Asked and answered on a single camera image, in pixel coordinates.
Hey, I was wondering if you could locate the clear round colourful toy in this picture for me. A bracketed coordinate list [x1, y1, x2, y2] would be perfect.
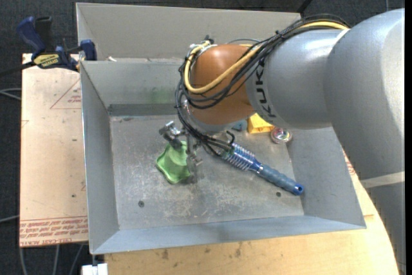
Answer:
[270, 126, 294, 145]

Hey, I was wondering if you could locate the yellow wedge block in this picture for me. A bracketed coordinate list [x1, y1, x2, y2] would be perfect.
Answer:
[246, 112, 275, 135]

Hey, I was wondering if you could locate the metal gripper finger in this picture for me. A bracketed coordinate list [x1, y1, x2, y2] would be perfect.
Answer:
[186, 151, 203, 184]
[158, 120, 183, 151]

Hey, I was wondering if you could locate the grey metal bin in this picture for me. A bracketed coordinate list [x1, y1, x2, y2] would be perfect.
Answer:
[75, 2, 367, 255]

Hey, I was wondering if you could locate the green plastic cup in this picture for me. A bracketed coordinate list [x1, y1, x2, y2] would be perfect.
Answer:
[155, 140, 194, 185]

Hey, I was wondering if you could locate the brown cardboard board red print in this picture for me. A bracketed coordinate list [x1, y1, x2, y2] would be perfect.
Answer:
[19, 53, 89, 248]

